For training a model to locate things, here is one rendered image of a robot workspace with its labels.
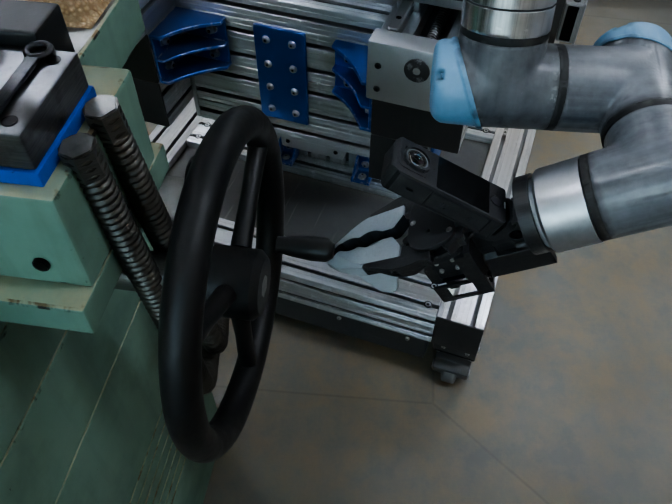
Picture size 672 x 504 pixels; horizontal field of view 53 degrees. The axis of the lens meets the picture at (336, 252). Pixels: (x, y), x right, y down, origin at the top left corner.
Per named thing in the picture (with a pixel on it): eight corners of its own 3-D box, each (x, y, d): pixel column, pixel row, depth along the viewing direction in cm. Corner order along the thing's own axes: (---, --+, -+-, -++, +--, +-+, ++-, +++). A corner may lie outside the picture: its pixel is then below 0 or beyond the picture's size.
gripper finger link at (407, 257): (367, 288, 63) (453, 264, 59) (359, 278, 62) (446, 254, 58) (372, 249, 66) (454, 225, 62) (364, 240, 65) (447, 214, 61)
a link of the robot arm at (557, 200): (581, 202, 52) (574, 133, 57) (523, 218, 54) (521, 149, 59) (608, 259, 56) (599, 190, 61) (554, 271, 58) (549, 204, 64)
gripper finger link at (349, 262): (349, 312, 69) (431, 291, 64) (318, 279, 65) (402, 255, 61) (353, 288, 71) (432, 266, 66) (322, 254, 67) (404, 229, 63)
